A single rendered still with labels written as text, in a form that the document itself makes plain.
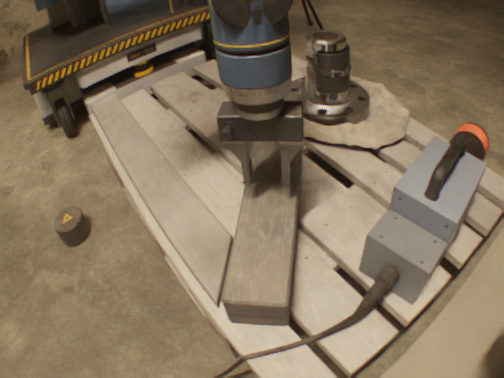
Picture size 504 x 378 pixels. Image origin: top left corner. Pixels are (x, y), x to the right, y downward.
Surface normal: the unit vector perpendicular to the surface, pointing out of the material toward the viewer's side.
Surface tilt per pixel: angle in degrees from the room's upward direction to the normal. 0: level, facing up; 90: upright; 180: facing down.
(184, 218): 0
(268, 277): 0
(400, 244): 0
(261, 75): 90
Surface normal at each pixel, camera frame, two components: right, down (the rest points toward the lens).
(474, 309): -0.10, -0.72
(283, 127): -0.13, 0.70
